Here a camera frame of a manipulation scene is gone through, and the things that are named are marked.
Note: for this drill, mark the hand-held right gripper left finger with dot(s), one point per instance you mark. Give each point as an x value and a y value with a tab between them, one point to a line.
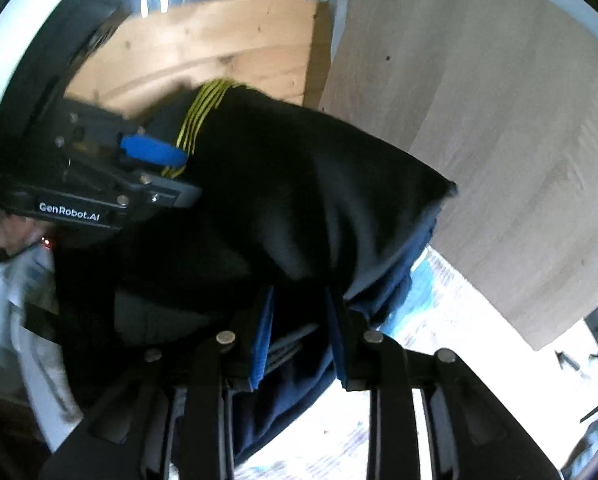
262	345

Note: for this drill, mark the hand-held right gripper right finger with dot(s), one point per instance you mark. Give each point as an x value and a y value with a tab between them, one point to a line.
337	345

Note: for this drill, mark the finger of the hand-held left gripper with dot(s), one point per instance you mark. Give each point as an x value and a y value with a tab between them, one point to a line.
171	192
151	150

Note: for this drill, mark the dark navy yellow-striped garment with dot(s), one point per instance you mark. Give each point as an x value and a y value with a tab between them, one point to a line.
304	185

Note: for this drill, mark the plywood board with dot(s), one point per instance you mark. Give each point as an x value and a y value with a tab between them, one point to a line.
204	45

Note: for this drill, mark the light wooden panel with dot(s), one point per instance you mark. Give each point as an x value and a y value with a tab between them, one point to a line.
479	135

